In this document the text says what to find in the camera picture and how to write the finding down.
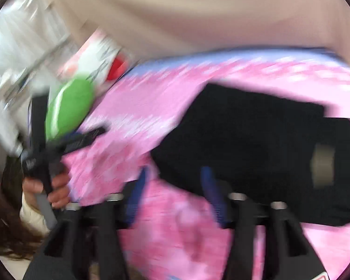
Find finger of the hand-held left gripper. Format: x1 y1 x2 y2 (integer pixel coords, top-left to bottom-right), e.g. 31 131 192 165
61 131 87 146
63 126 107 156

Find person's left forearm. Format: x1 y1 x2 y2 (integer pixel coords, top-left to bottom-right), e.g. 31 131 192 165
18 192 51 236

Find white face print pillow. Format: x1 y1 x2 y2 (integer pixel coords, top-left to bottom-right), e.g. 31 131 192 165
60 31 133 84

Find black pants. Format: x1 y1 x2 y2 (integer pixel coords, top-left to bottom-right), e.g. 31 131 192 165
151 83 350 227

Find pink rose bed sheet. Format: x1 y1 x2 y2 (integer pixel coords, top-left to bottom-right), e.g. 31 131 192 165
63 48 350 280

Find person's brown hair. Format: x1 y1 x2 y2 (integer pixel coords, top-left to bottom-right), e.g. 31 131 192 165
0 152 50 261

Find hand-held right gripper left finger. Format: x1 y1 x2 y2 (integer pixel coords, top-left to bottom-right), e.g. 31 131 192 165
44 166 149 280

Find green plush toy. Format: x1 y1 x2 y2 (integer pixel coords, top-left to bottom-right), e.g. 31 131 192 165
45 77 96 145

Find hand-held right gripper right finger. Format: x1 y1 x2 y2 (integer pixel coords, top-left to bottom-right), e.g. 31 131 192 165
201 166 329 280

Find person's left hand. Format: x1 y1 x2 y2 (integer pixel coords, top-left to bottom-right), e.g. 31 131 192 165
23 171 71 210

